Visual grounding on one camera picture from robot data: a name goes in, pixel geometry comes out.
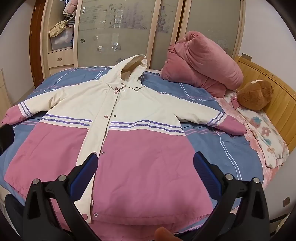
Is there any folded pink quilt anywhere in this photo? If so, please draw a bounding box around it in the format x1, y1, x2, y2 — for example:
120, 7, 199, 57
160, 31, 244, 98

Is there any blue striped bed sheet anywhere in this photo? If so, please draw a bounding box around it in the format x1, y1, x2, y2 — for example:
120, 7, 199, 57
0, 66, 264, 209

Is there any pink floral bed sheet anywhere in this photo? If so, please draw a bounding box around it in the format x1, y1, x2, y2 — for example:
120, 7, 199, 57
217, 91, 266, 209

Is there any pink and white hooded jacket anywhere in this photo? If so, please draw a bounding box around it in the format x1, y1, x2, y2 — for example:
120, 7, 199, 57
0, 54, 247, 233

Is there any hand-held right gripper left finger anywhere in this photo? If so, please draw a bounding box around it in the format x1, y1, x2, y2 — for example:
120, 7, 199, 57
22, 153, 102, 241

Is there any pink hanging garment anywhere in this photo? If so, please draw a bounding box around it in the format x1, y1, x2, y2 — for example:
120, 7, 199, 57
63, 0, 79, 17

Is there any wooden wardrobe with glass doors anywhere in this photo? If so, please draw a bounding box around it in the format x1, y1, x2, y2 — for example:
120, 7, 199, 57
39, 0, 247, 81

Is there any light wooden cabinet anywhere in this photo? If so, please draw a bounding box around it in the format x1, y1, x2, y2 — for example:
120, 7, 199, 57
0, 68, 14, 112

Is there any person's right hand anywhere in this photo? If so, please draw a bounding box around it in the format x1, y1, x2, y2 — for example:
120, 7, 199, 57
155, 227, 178, 241

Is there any brown plush toy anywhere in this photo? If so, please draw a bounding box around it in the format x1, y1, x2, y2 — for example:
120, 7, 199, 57
237, 79, 274, 109

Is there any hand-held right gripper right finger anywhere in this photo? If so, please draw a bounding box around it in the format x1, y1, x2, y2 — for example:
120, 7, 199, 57
193, 151, 271, 241

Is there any wooden headboard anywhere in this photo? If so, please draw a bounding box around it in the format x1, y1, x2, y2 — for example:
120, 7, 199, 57
233, 56, 296, 151

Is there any translucent storage box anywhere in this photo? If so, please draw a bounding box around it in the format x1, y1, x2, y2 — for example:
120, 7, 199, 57
51, 30, 74, 50

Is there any dark cloth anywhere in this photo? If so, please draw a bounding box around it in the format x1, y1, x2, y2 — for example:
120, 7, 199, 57
5, 192, 30, 232

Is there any wooden wardrobe drawer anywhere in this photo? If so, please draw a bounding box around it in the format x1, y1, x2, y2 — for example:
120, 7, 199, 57
47, 49, 74, 67

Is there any floral pillow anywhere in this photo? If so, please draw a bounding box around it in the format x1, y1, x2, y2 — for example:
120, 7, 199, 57
229, 97, 289, 168

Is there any brown door frame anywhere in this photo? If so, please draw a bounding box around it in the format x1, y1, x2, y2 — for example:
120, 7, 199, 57
30, 0, 47, 87

